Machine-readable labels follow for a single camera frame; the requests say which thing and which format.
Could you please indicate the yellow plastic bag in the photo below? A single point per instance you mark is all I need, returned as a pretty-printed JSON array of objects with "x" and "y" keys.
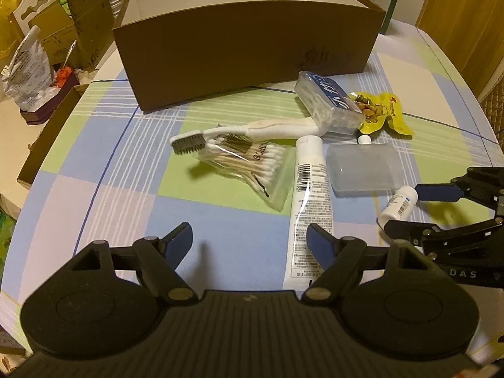
[{"x": 8, "y": 15}]

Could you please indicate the translucent plastic cup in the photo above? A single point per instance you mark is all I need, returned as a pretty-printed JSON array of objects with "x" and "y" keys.
[{"x": 362, "y": 169}]

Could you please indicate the small white bottle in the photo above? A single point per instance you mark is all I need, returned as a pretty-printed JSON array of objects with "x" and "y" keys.
[{"x": 399, "y": 204}]

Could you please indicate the metal spoon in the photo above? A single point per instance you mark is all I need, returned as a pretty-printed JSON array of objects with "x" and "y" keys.
[{"x": 70, "y": 53}]

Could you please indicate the small orange item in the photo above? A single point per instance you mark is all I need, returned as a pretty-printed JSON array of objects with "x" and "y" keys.
[{"x": 63, "y": 76}]

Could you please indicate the white plastic bag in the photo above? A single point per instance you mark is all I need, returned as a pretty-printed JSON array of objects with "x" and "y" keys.
[{"x": 27, "y": 67}]

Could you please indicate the purple box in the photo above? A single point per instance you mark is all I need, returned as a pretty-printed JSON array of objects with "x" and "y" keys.
[{"x": 47, "y": 102}]

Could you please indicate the yellow snack pouch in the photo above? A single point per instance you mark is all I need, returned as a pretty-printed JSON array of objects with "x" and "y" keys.
[{"x": 388, "y": 106}]

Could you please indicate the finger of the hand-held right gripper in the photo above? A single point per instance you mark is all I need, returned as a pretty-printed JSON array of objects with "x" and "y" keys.
[
  {"x": 409, "y": 230},
  {"x": 437, "y": 193}
]

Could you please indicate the clear plastic box blue label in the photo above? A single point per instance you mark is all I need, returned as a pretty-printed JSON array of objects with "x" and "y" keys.
[{"x": 327, "y": 98}]

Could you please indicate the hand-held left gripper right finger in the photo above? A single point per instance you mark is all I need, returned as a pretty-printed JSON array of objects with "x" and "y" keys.
[{"x": 317, "y": 244}]

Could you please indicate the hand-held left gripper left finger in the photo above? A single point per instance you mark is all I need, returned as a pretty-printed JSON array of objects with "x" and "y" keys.
[{"x": 179, "y": 241}]

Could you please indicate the white toothbrush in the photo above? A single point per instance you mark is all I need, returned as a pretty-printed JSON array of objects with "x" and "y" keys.
[{"x": 275, "y": 128}]

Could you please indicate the clear bag of cotton swabs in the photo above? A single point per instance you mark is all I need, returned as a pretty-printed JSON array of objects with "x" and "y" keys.
[{"x": 244, "y": 161}]

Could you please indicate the dark brown cardboard box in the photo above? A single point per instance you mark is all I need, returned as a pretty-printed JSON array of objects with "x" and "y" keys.
[{"x": 90, "y": 19}]

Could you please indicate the quilted chair cushion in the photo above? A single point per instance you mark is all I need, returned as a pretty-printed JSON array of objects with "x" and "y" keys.
[{"x": 494, "y": 106}]

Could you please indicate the white tube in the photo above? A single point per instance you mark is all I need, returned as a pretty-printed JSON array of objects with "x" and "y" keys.
[{"x": 311, "y": 189}]

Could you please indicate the flat brown box lid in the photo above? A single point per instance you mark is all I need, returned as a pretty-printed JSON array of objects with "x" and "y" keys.
[{"x": 43, "y": 141}]

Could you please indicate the wooden cabinet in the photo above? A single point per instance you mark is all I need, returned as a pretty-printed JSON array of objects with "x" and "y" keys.
[{"x": 464, "y": 15}]

